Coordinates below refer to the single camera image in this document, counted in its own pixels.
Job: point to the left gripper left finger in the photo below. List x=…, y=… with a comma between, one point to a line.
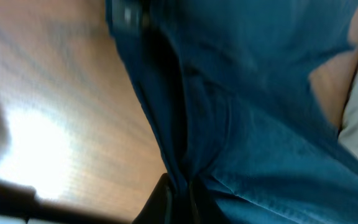
x=158, y=207

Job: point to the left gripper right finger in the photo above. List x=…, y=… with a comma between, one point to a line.
x=204, y=208

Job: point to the navy blue shorts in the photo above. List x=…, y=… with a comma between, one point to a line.
x=243, y=95

